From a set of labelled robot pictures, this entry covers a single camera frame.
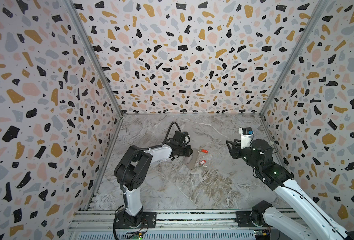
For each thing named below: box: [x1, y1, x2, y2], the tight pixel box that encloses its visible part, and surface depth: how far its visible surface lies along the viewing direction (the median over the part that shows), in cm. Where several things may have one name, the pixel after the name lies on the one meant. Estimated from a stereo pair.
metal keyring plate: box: [188, 148, 199, 170], surface depth 97 cm
